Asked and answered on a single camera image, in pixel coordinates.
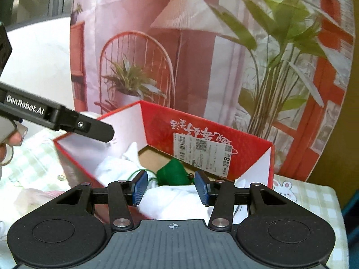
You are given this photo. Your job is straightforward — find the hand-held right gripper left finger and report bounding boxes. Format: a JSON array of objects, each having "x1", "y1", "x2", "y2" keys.
[{"x1": 55, "y1": 170, "x2": 149, "y2": 231}]

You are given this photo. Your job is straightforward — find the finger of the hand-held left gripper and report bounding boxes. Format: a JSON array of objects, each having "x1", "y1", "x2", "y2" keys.
[{"x1": 57, "y1": 108, "x2": 115, "y2": 143}]

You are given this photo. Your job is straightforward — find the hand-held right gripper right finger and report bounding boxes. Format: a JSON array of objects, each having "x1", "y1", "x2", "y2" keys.
[{"x1": 195, "y1": 170, "x2": 299, "y2": 231}]

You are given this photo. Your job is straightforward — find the white cloth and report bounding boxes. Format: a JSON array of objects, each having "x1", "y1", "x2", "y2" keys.
[{"x1": 94, "y1": 142, "x2": 254, "y2": 225}]

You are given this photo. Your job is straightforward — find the green drawstring pouch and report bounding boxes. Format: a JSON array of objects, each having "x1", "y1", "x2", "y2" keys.
[{"x1": 127, "y1": 158, "x2": 195, "y2": 187}]

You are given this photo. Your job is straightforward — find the red strawberry print box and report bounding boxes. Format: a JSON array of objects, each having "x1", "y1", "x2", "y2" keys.
[{"x1": 53, "y1": 100, "x2": 274, "y2": 222}]

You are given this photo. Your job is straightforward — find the person's left hand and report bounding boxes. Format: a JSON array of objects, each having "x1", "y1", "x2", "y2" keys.
[{"x1": 0, "y1": 129, "x2": 28, "y2": 166}]

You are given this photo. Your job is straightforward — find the pink knitted cloth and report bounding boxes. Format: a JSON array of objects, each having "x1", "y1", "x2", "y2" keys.
[{"x1": 13, "y1": 188, "x2": 68, "y2": 214}]

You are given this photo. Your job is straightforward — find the green checked bunny bedsheet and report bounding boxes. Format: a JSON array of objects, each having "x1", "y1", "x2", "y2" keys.
[{"x1": 0, "y1": 127, "x2": 350, "y2": 269}]

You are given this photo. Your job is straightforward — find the printed room scene backdrop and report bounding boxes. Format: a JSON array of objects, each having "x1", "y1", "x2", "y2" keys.
[{"x1": 70, "y1": 0, "x2": 354, "y2": 182}]

